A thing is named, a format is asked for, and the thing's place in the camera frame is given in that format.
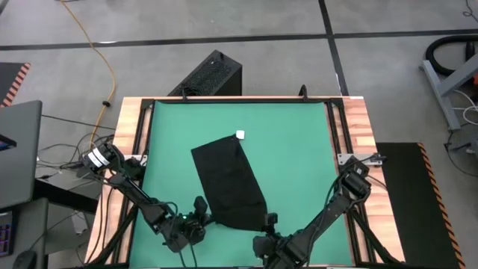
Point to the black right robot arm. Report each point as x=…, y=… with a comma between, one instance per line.
x=328, y=213

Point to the white towel tag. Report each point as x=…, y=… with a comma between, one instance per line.
x=240, y=134

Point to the black computer tower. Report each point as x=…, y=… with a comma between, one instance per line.
x=213, y=74

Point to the orange object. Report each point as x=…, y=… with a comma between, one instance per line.
x=475, y=79

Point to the black towel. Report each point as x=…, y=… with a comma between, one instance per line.
x=231, y=183

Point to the small black device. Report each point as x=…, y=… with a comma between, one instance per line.
x=7, y=143

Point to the black computer mouse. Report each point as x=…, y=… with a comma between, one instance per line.
x=24, y=261

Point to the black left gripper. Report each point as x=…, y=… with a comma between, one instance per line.
x=190, y=229

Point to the green table mat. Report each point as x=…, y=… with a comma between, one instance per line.
x=291, y=149

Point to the grey desk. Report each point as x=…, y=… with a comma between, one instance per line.
x=33, y=231

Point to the black hazard-striped floor mat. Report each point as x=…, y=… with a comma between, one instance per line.
x=9, y=80
x=411, y=205

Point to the grey metal stand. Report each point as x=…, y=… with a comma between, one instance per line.
x=442, y=101

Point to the grey laptop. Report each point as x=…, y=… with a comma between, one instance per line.
x=18, y=164

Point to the black table clamp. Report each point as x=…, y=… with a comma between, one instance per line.
x=303, y=91

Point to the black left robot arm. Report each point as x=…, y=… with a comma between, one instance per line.
x=138, y=194

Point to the black side table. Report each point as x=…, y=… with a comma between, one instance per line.
x=63, y=198

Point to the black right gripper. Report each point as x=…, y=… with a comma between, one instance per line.
x=272, y=246

